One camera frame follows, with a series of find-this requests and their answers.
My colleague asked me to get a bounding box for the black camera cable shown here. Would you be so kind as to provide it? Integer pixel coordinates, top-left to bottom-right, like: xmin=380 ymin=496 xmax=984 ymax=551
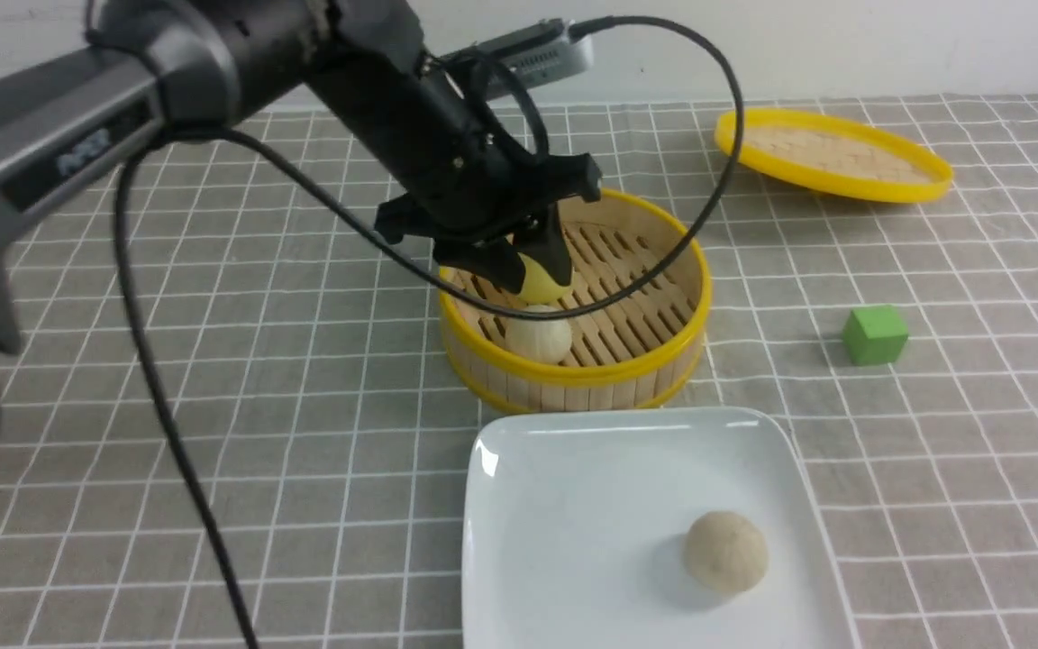
xmin=114 ymin=15 xmax=745 ymax=649

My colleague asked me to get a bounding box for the green wooden cube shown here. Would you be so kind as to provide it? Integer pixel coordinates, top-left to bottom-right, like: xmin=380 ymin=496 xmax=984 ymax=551
xmin=842 ymin=305 xmax=910 ymax=366

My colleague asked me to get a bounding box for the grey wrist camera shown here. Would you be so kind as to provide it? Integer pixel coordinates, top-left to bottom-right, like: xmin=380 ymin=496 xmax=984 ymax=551
xmin=440 ymin=18 xmax=595 ymax=87

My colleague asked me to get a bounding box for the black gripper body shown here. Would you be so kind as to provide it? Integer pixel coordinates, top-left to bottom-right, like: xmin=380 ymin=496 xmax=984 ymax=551
xmin=374 ymin=69 xmax=601 ymax=245

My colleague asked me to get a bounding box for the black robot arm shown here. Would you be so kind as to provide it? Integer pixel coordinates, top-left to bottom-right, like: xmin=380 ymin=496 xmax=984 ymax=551
xmin=0 ymin=1 xmax=601 ymax=356

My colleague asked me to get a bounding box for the steamer lid yellow rim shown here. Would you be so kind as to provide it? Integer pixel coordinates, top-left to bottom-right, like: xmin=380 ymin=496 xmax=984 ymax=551
xmin=714 ymin=107 xmax=954 ymax=202

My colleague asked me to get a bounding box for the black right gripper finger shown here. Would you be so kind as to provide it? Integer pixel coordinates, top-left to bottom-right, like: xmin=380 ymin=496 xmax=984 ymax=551
xmin=519 ymin=216 xmax=573 ymax=288

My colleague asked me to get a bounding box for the beige steamed bun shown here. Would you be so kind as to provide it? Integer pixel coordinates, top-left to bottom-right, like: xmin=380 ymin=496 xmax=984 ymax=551
xmin=681 ymin=512 xmax=769 ymax=597
xmin=503 ymin=319 xmax=573 ymax=366

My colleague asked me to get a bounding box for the bamboo steamer basket yellow rim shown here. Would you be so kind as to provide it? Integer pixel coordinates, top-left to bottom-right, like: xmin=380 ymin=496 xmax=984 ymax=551
xmin=438 ymin=189 xmax=713 ymax=414

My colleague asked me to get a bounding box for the grey checked tablecloth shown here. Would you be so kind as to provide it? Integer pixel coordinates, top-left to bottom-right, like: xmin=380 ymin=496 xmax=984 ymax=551
xmin=0 ymin=96 xmax=1038 ymax=648

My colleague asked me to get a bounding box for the white square plate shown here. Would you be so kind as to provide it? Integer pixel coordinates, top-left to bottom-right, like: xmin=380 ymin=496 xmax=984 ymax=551
xmin=461 ymin=407 xmax=861 ymax=648

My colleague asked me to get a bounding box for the yellow steamed bun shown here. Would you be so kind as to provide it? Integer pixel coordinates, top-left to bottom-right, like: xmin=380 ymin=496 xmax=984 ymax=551
xmin=516 ymin=254 xmax=574 ymax=305

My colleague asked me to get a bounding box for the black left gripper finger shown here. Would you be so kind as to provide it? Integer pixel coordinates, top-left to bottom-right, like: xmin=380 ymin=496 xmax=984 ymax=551
xmin=458 ymin=242 xmax=526 ymax=295

